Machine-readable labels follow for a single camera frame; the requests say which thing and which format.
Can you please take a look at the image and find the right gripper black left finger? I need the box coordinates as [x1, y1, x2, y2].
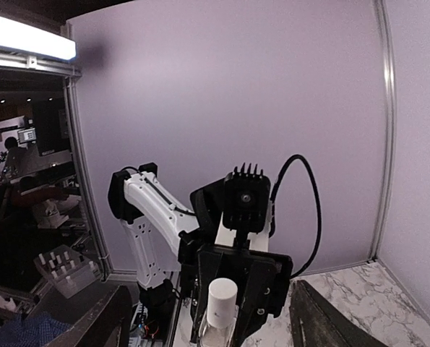
[0, 284, 133, 347]

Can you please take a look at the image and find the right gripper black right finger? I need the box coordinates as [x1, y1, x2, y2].
[289, 280, 385, 347]

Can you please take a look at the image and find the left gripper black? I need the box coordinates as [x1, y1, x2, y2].
[178, 244, 293, 343]

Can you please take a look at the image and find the clear nail polish bottle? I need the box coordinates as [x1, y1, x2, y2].
[197, 315, 236, 347]

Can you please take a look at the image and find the blue checked shirt forearm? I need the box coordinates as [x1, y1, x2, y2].
[0, 312, 72, 347]

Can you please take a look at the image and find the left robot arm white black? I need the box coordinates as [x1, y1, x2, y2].
[108, 163, 293, 346]

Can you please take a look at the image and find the clear acrylic polish organizer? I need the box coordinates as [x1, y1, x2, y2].
[33, 245, 101, 299]

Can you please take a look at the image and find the person seated in background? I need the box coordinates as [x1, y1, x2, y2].
[3, 137, 32, 178]

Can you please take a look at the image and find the black monitor screen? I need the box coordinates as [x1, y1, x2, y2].
[32, 98, 71, 156]

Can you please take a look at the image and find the bright ceiling light bar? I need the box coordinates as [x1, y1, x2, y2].
[0, 16, 77, 61]

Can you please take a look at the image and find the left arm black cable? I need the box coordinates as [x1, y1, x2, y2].
[270, 154, 323, 279]

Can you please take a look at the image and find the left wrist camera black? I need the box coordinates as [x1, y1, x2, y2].
[222, 163, 270, 234]

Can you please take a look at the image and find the left aluminium corner post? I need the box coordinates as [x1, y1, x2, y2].
[369, 1, 397, 262]

